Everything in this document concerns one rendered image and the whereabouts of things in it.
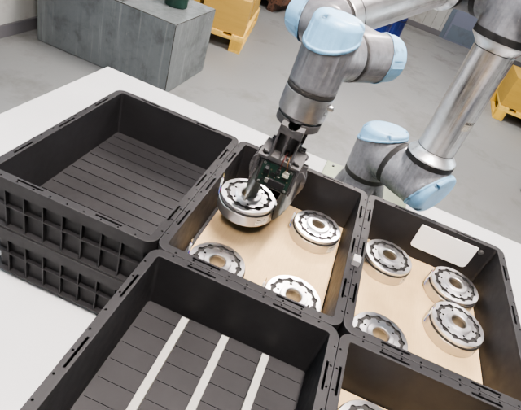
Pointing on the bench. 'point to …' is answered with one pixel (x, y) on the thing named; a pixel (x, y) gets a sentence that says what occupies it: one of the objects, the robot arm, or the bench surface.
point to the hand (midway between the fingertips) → (264, 205)
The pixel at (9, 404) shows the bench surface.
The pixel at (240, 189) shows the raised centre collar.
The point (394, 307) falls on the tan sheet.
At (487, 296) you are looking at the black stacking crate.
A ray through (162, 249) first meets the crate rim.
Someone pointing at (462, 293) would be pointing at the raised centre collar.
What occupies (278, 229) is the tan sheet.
